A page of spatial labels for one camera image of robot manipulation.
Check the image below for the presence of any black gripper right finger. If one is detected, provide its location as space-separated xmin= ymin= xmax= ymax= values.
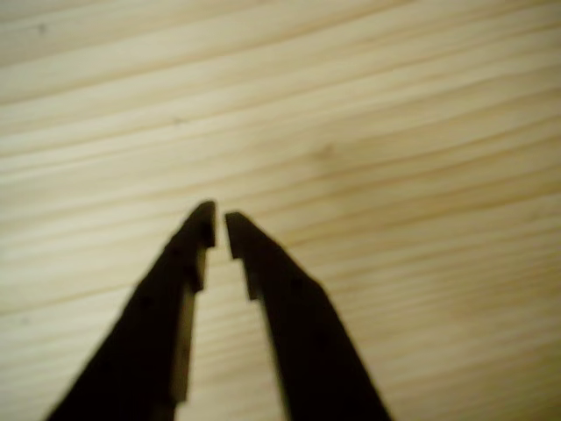
xmin=224 ymin=211 xmax=394 ymax=421

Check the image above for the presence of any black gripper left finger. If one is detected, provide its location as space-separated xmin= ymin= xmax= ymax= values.
xmin=46 ymin=200 xmax=217 ymax=421

